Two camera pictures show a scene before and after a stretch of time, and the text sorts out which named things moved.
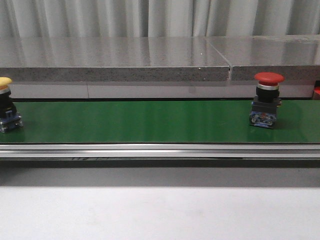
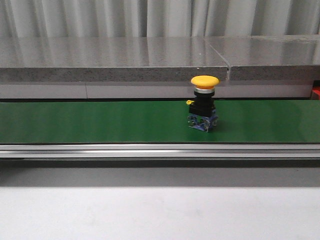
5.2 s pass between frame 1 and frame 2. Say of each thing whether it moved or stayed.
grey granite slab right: stayed
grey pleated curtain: stayed
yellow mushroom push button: moved
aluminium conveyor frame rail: stayed
